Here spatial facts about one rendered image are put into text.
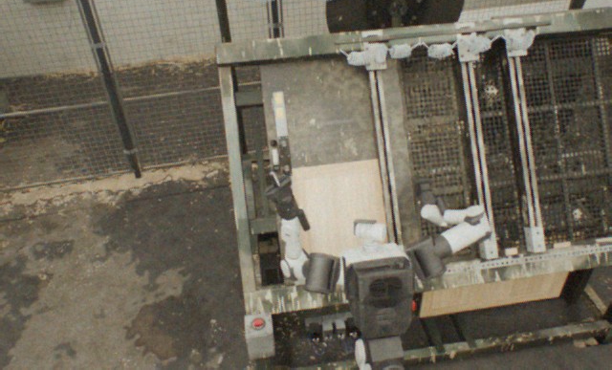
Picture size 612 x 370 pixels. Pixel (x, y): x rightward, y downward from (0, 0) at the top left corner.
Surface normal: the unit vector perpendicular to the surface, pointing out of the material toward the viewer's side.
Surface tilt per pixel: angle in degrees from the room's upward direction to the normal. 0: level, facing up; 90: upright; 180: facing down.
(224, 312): 0
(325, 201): 51
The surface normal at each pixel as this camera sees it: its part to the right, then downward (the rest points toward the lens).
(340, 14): 0.15, 0.59
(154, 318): -0.03, -0.80
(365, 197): 0.10, -0.04
